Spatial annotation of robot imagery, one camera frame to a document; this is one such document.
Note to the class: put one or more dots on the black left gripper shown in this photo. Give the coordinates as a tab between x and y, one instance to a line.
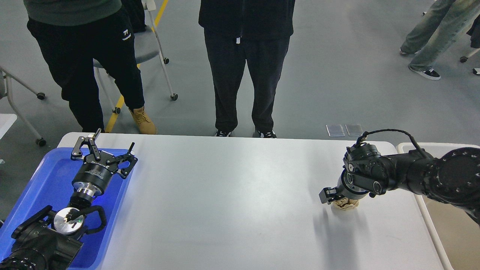
95	170

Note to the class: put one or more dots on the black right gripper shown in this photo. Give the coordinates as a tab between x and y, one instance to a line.
344	189

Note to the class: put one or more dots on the brown paper ball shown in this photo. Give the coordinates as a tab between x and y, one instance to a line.
345	204

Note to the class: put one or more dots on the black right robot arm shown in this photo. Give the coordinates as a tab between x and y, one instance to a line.
451	179

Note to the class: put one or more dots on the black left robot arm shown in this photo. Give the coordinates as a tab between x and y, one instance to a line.
66	214

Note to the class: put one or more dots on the blue plastic tray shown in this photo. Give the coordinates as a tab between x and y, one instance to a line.
51	185

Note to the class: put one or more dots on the left clear floor plate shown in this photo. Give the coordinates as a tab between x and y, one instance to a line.
335	130

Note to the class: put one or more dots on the clear floor plate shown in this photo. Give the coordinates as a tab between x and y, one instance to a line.
354	130
335	130

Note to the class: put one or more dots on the right clear floor plate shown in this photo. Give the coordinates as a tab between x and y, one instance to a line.
354	130

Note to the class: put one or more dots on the white side table edge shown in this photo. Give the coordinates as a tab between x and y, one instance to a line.
6	121

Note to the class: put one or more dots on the grey office chair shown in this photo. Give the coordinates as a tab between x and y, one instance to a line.
148	45

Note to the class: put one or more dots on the person in tan boots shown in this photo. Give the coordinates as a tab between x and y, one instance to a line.
71	35

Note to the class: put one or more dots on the beige plastic bin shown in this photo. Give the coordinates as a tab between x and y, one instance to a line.
459	235

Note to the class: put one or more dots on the person in black clothes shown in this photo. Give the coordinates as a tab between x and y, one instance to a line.
252	34

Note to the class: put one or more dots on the chair base top right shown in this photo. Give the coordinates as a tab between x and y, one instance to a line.
463	59

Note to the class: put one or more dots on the person in light jeans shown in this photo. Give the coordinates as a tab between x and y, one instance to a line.
440	27

